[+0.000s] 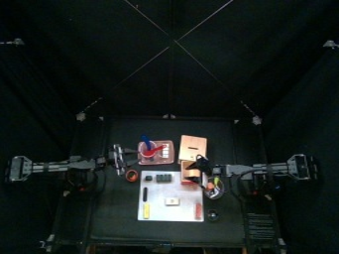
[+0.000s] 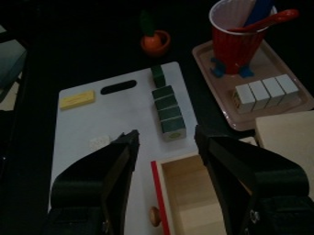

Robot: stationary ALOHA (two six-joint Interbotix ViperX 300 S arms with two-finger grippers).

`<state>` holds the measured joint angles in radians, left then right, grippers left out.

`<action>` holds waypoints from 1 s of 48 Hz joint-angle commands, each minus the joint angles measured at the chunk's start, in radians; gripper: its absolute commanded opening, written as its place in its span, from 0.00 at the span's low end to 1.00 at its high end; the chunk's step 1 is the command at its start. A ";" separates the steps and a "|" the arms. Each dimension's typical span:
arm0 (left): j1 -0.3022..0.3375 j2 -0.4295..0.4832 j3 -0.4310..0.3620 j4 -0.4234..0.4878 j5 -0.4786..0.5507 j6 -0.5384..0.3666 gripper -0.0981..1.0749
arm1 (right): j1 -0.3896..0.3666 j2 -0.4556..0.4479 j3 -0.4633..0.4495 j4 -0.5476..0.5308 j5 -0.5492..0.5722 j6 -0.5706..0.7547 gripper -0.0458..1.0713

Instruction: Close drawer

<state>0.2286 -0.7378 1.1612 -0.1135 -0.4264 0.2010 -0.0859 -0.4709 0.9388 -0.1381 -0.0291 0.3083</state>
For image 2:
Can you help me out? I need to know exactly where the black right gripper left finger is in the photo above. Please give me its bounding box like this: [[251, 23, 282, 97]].
[[41, 129, 141, 235]]

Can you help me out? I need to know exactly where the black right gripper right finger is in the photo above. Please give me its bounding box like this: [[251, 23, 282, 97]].
[[194, 124, 314, 235]]

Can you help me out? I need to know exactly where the wooden drawer with red front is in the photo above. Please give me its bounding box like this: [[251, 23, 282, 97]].
[[147, 151, 231, 235]]

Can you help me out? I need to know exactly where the beige wooden board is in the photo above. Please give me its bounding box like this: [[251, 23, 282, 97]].
[[254, 109, 314, 201]]

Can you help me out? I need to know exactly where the white plastic cutting board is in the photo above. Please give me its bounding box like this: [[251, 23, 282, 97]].
[[48, 61, 202, 235]]

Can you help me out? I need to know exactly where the yellow rectangular toy block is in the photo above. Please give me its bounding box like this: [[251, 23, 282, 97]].
[[59, 89, 97, 111]]

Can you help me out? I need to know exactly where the dark green block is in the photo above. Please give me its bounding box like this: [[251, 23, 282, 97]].
[[151, 84, 187, 142]]

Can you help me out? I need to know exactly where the white sliced toy block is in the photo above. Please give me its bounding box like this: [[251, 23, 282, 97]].
[[231, 73, 300, 115]]

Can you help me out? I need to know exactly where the pink plastic tray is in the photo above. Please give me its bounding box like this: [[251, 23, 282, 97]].
[[190, 39, 314, 132]]

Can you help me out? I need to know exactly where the green toy cucumber end piece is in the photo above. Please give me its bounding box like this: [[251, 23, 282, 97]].
[[149, 64, 167, 88]]

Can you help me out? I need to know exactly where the blue plastic cup base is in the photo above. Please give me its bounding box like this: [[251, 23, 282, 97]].
[[210, 56, 255, 79]]

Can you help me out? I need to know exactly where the red ribbed plastic cup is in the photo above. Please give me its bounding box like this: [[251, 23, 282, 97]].
[[207, 0, 279, 76]]

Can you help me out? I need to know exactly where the toy carrot in brown pot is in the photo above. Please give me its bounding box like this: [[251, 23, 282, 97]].
[[139, 9, 172, 58]]

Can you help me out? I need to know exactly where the red plastic spoon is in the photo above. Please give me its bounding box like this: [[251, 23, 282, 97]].
[[227, 8, 300, 34]]

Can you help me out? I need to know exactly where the blue plastic utensil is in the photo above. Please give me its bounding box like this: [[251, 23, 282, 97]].
[[242, 0, 275, 28]]

